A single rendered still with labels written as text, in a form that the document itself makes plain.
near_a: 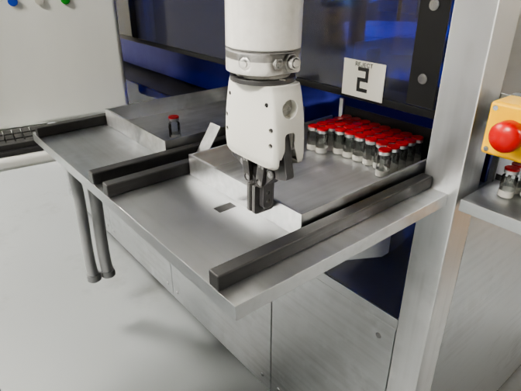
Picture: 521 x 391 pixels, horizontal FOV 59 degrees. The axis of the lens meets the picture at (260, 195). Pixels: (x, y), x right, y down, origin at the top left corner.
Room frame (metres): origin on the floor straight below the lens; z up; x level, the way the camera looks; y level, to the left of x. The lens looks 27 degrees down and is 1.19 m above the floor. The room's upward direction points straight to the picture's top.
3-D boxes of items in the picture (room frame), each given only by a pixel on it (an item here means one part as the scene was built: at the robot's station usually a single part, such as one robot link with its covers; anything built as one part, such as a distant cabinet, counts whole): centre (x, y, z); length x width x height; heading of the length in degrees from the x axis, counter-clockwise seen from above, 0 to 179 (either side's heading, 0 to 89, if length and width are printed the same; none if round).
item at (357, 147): (0.76, -0.16, 0.91); 0.18 x 0.02 x 0.05; 40
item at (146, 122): (0.96, 0.12, 0.90); 0.34 x 0.26 x 0.04; 130
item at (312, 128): (0.80, -0.10, 0.91); 0.02 x 0.02 x 0.05
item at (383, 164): (0.68, -0.20, 0.91); 0.02 x 0.02 x 0.05
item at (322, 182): (0.70, -0.10, 0.90); 0.34 x 0.26 x 0.04; 130
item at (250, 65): (0.53, 0.00, 1.09); 0.09 x 0.08 x 0.03; 39
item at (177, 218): (0.79, 0.06, 0.87); 0.70 x 0.48 x 0.02; 40
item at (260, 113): (0.53, 0.00, 1.03); 0.10 x 0.07 x 0.11; 39
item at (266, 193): (0.52, -0.01, 0.94); 0.03 x 0.03 x 0.07; 39
